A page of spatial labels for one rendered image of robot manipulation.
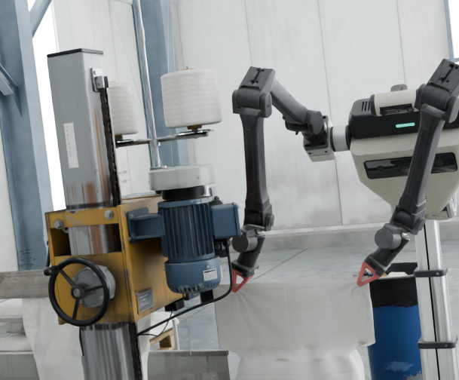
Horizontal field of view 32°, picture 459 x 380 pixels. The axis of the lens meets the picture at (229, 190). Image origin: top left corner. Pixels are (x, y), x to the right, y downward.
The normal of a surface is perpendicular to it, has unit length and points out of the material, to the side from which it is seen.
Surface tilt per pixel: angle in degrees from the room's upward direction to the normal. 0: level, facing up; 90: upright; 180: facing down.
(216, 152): 90
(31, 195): 90
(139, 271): 90
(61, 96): 90
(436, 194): 130
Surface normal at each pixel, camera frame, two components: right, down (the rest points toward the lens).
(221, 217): 0.04, 0.05
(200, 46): -0.36, 0.09
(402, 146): -0.32, -0.70
